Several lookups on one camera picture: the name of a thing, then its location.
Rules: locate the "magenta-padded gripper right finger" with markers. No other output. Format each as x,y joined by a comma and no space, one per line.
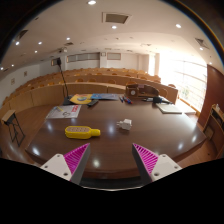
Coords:
160,166

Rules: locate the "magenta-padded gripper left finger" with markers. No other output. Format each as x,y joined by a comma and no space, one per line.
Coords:
63,166

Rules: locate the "white charger with red switch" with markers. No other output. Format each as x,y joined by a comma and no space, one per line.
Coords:
126,124

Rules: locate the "white magazine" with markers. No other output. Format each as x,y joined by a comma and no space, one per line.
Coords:
63,112

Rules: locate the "white notebook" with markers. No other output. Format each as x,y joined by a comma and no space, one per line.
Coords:
169,108

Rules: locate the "black gooseneck desk microphone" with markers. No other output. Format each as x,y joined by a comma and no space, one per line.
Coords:
68,101

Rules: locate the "black desk device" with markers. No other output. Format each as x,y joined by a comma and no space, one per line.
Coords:
157,99

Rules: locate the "wooden shelf unit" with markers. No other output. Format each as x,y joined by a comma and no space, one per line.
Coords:
215,126

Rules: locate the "black remote control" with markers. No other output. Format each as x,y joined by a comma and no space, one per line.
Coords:
93,103

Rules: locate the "red marker pen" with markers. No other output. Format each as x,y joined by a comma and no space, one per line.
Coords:
128,101

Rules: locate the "small black-legged stand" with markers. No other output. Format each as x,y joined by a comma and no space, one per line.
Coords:
7,116

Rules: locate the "wooden desk organizer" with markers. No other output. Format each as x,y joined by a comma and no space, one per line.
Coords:
141,91

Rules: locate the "blue booklet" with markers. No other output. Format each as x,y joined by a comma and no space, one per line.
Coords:
105,96

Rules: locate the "large bright window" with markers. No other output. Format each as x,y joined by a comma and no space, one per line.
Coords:
185,80

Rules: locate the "rows of wooden auditorium seats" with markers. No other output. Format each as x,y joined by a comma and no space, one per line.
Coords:
86,77

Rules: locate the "ceiling projector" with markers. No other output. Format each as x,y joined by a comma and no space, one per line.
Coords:
63,50

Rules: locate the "ceiling air vent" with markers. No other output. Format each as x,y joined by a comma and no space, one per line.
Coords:
202,43
22,34
116,18

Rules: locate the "ceiling spotlights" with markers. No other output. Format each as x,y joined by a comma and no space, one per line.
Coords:
114,27

